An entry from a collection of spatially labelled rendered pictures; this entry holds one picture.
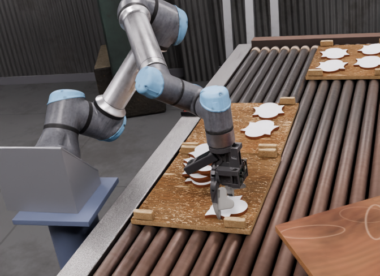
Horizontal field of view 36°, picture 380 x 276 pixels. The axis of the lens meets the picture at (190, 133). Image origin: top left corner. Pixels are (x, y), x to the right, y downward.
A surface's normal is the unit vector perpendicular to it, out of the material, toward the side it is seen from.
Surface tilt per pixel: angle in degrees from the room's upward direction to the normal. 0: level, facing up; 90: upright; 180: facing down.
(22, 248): 0
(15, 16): 90
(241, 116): 0
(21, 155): 90
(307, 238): 0
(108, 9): 89
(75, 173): 90
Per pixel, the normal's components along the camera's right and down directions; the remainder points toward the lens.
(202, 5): -0.24, 0.45
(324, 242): -0.14, -0.89
